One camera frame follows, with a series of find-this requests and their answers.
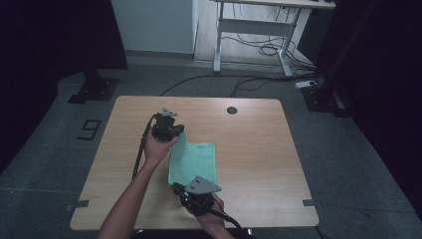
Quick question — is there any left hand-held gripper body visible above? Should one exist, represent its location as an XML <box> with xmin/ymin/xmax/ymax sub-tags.
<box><xmin>151</xmin><ymin>108</ymin><xmax>180</xmax><ymax>143</ymax></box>

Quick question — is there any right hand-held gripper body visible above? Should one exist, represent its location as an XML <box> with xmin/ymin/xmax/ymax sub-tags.
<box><xmin>181</xmin><ymin>175</ymin><xmax>223</xmax><ymax>217</ymax></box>

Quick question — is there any green cloth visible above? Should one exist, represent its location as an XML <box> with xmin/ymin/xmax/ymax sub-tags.
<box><xmin>167</xmin><ymin>132</ymin><xmax>218</xmax><ymax>192</ymax></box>

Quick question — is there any person's right hand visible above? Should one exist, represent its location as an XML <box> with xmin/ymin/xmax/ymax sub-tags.
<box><xmin>187</xmin><ymin>195</ymin><xmax>227</xmax><ymax>230</ymax></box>

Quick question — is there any person's left hand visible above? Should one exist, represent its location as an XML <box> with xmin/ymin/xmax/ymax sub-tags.
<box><xmin>142</xmin><ymin>129</ymin><xmax>179</xmax><ymax>167</ymax></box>

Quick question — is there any black stand base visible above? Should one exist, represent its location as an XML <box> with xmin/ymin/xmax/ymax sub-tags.
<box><xmin>302</xmin><ymin>84</ymin><xmax>350</xmax><ymax>118</ymax></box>
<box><xmin>68</xmin><ymin>69</ymin><xmax>119</xmax><ymax>105</ymax></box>

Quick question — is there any white power strip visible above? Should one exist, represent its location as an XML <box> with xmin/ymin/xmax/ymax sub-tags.
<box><xmin>295</xmin><ymin>80</ymin><xmax>318</xmax><ymax>90</ymax></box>

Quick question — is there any black curtain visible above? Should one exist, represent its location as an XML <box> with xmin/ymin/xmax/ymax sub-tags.
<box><xmin>315</xmin><ymin>0</ymin><xmax>422</xmax><ymax>223</ymax></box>
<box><xmin>0</xmin><ymin>0</ymin><xmax>128</xmax><ymax>173</ymax></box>

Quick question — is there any left hand-held gripper cable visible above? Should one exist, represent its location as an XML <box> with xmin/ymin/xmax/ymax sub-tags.
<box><xmin>131</xmin><ymin>113</ymin><xmax>162</xmax><ymax>181</ymax></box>

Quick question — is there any hand-held gripper cable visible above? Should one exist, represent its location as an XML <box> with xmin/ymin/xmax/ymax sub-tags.
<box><xmin>212</xmin><ymin>193</ymin><xmax>251</xmax><ymax>239</ymax></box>
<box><xmin>131</xmin><ymin>113</ymin><xmax>162</xmax><ymax>181</ymax></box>

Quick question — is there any right hand-held gripper cable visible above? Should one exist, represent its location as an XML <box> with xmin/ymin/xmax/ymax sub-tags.
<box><xmin>212</xmin><ymin>193</ymin><xmax>251</xmax><ymax>239</ymax></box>

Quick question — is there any black floor cable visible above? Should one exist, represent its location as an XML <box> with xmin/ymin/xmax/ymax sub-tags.
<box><xmin>158</xmin><ymin>73</ymin><xmax>317</xmax><ymax>98</ymax></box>

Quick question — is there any bundle of black cables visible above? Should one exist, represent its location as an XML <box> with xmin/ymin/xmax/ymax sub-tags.
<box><xmin>221</xmin><ymin>4</ymin><xmax>317</xmax><ymax>74</ymax></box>

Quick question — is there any white desk frame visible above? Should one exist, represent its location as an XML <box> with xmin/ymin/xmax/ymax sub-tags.
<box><xmin>212</xmin><ymin>0</ymin><xmax>336</xmax><ymax>78</ymax></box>

